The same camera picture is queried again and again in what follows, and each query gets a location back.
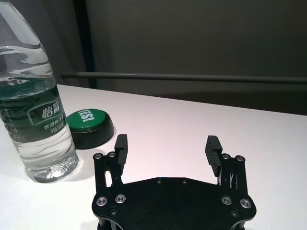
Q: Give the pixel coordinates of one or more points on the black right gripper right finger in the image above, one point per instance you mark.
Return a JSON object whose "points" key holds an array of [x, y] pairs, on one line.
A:
{"points": [[213, 153]]}

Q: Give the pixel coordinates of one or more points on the green YES button black base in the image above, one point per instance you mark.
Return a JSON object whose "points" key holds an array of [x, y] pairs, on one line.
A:
{"points": [[88, 122]]}

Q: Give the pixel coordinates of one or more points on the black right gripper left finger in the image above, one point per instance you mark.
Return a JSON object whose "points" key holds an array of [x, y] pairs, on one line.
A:
{"points": [[121, 153]]}

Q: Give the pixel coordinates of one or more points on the clear water bottle green label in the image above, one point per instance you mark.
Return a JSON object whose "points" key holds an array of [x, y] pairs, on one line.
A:
{"points": [[36, 100]]}

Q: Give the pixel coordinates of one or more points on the grey horizontal rail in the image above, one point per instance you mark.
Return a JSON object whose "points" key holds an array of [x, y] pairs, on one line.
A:
{"points": [[182, 77]]}

